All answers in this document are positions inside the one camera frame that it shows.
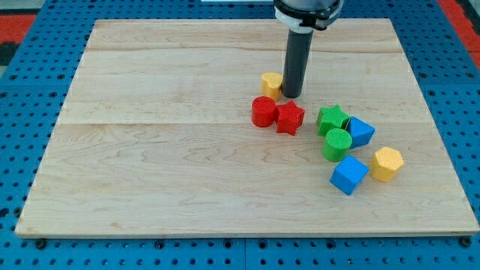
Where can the yellow heart block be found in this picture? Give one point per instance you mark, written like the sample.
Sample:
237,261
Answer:
271,85

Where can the red cylinder block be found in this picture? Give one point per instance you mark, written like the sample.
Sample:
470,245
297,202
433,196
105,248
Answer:
264,111

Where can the red star block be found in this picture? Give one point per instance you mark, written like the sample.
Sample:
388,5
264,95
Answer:
289,118

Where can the light wooden board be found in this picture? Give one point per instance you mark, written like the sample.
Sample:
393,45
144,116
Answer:
155,139

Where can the green star block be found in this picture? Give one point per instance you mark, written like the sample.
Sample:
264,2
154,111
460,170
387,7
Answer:
331,117

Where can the green cylinder block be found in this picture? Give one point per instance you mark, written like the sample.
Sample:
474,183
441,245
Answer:
337,144

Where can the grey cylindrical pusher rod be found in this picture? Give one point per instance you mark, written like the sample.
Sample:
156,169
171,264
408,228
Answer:
296,59

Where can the blue cube block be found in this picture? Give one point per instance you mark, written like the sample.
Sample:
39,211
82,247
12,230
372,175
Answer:
348,174

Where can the blue triangle block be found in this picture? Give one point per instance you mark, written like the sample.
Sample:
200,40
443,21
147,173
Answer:
360,131

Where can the yellow hexagon block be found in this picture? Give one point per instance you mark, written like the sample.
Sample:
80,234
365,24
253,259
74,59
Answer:
385,164

